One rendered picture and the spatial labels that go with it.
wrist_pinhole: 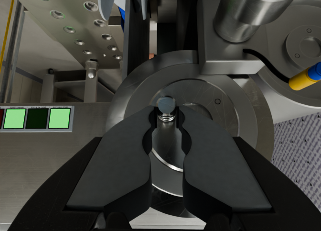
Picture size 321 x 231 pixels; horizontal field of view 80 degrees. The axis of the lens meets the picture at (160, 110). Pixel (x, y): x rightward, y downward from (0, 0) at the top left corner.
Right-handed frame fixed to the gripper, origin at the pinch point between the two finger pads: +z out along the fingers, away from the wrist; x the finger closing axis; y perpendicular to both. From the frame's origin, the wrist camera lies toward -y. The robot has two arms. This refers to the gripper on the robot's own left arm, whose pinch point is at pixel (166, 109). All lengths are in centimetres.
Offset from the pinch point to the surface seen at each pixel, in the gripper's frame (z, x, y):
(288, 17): 10.3, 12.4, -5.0
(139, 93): 4.1, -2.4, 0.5
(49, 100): 243, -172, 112
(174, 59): 6.8, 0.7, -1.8
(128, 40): 9.2, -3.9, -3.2
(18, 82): 267, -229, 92
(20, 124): 30, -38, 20
